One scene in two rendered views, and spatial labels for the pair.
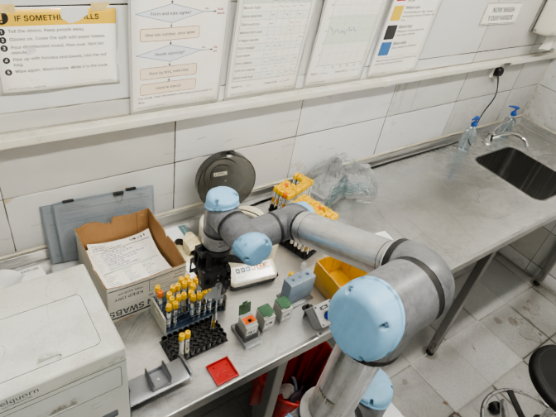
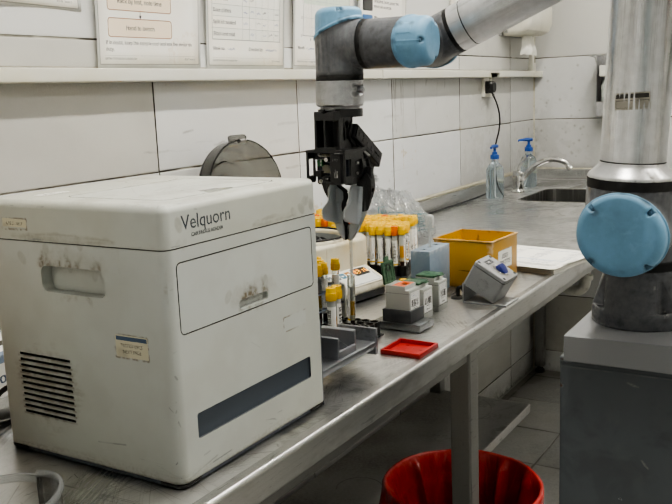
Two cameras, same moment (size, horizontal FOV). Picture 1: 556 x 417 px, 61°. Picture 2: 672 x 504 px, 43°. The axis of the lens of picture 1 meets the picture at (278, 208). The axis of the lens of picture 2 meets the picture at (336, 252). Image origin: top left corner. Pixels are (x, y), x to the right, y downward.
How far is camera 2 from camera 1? 1.05 m
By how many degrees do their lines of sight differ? 31
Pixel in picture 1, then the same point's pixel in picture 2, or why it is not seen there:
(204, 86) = (182, 38)
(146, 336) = not seen: hidden behind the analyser
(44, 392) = (235, 228)
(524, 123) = (542, 176)
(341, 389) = (651, 51)
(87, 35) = not seen: outside the picture
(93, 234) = not seen: hidden behind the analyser
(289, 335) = (464, 314)
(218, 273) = (358, 153)
